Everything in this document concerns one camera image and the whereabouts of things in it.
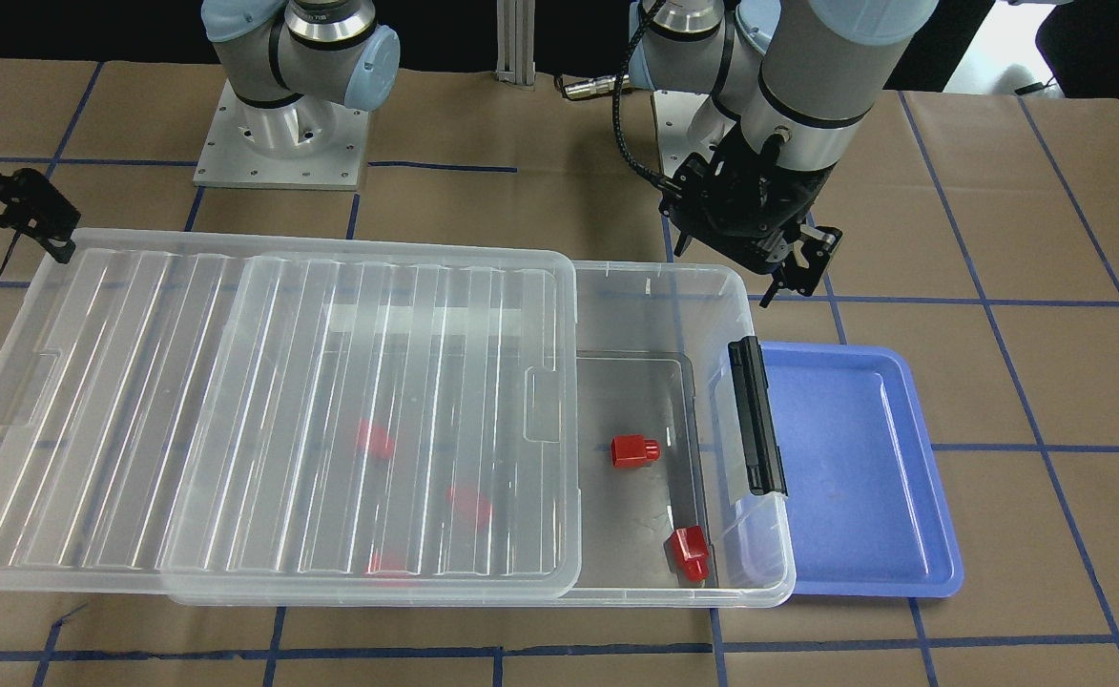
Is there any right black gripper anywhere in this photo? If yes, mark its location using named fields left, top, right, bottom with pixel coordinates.
left=0, top=168, right=82, bottom=264

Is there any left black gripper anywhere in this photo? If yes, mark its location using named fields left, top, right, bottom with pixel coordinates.
left=659, top=129, right=841, bottom=307

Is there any clear plastic box lid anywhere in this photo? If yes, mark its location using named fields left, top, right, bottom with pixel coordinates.
left=0, top=229, right=582, bottom=606

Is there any red block front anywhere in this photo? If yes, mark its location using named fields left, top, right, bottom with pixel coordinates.
left=364, top=550, right=419, bottom=578
left=667, top=525, right=712, bottom=584

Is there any red block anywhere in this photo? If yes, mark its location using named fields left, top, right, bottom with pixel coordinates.
left=667, top=525, right=712, bottom=584
left=446, top=484, right=493, bottom=531
left=364, top=550, right=419, bottom=578
left=354, top=418, right=395, bottom=464
left=609, top=434, right=662, bottom=469

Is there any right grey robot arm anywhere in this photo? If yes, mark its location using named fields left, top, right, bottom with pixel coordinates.
left=0, top=1, right=401, bottom=262

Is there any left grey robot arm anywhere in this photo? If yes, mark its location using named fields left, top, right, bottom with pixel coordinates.
left=560, top=1, right=937, bottom=307

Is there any red block near latch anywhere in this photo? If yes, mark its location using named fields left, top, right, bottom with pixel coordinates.
left=609, top=434, right=662, bottom=469

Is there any clear plastic storage box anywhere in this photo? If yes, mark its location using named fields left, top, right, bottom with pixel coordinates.
left=158, top=251, right=789, bottom=608

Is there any blue plastic tray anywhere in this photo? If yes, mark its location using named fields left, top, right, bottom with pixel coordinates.
left=716, top=341, right=963, bottom=597

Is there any red block back centre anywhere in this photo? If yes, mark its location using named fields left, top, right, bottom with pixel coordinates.
left=354, top=418, right=395, bottom=464

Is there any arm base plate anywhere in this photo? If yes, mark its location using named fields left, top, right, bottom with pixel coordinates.
left=652, top=90, right=735, bottom=176
left=192, top=83, right=372, bottom=192

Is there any black box latch handle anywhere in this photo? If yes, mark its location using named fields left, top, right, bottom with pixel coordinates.
left=726, top=335, right=789, bottom=496

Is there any aluminium frame post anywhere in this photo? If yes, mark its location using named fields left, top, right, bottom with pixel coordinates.
left=493, top=0, right=537, bottom=90

